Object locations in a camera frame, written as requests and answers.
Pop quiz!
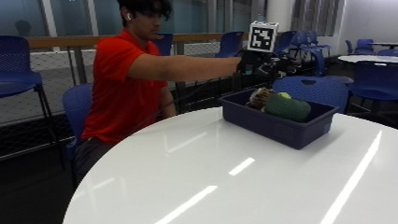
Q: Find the white marker cube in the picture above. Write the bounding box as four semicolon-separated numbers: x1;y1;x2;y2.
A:
246;21;280;53

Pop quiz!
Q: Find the striped tiger soft toy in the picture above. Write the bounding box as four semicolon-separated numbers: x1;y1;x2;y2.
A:
245;87;276;112

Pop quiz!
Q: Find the green avocado soft toy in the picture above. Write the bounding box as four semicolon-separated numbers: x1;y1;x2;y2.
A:
264;91;313;123

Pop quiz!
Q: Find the dark blue plastic bin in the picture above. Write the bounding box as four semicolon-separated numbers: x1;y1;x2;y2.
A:
218;88;340;150

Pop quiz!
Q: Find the white round table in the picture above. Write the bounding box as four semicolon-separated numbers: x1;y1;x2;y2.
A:
337;54;398;64

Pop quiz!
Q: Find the the person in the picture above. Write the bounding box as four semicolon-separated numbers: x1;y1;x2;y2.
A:
73;0;242;185

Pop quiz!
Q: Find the blue chair behind person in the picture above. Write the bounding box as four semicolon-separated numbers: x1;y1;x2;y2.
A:
61;82;95;188

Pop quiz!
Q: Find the wooden railing with mesh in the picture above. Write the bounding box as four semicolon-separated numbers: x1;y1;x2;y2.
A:
24;32;250;87

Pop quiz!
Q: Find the blue chair with black legs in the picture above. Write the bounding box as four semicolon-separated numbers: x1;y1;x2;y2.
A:
0;35;67;171

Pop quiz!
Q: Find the blue chair with handle hole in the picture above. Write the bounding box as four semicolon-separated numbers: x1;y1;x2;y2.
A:
272;76;350;114

